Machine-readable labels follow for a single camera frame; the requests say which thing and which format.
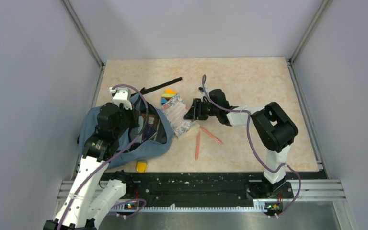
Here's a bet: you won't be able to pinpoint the yellow grey pencil sharpener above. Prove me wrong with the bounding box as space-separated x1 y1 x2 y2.
135 161 148 173

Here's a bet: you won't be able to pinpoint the orange pen upright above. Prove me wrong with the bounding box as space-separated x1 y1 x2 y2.
195 131 201 160

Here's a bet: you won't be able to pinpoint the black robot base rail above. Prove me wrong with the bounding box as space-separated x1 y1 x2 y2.
95 171 294 208

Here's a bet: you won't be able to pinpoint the colourful sticky note stack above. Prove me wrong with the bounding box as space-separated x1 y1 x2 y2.
161 89 177 105

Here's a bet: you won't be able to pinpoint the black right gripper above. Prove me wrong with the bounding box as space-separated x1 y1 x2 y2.
184 99 219 121

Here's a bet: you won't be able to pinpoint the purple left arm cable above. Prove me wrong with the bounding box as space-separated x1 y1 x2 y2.
55 84 150 230

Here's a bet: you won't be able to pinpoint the orange pen slanted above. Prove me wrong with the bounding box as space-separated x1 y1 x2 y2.
200 126 223 144

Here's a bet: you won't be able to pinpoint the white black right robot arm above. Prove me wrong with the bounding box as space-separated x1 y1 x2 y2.
183 89 298 197

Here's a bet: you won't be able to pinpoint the floral pink notebook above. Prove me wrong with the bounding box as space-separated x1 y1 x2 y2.
161 94 199 138

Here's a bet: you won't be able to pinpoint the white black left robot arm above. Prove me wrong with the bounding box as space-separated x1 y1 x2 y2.
43 101 140 230

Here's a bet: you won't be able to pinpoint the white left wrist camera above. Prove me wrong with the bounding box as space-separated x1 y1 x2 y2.
109 87 132 110

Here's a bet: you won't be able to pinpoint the blue grey student backpack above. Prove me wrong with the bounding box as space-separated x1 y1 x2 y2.
78 77 182 169

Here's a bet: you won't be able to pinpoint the dark thick paperback book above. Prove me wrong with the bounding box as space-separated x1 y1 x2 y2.
139 111 161 130

